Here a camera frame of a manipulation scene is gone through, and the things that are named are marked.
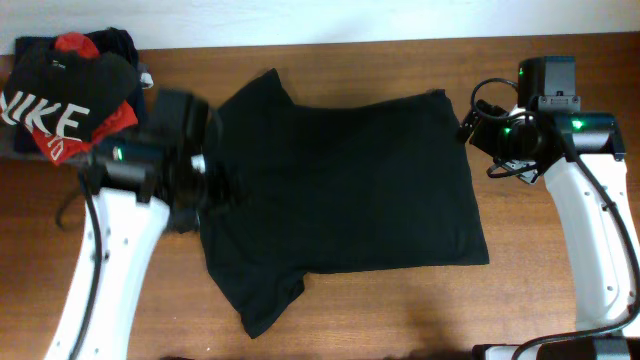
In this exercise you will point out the red folded t-shirt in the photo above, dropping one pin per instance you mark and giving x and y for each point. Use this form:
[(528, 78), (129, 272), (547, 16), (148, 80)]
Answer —
[(60, 148)]

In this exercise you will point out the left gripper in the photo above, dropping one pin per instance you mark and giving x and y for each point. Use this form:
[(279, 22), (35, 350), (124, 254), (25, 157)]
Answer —
[(182, 215)]

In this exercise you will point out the grey folded t-shirt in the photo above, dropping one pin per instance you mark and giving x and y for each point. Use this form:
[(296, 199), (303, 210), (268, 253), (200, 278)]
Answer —
[(17, 142)]

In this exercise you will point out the black Sydrogen t-shirt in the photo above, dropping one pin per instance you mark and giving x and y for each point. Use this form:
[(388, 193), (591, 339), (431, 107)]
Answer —
[(327, 190)]

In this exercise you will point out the navy folded t-shirt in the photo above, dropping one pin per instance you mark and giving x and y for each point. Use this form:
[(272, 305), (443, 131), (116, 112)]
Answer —
[(111, 40)]

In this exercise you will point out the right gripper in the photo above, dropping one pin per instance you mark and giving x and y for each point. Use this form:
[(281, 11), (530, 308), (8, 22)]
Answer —
[(481, 137)]

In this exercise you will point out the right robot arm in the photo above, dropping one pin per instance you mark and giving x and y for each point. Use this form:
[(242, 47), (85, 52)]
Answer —
[(580, 156)]

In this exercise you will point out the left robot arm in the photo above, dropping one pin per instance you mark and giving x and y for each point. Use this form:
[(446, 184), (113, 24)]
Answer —
[(137, 185)]

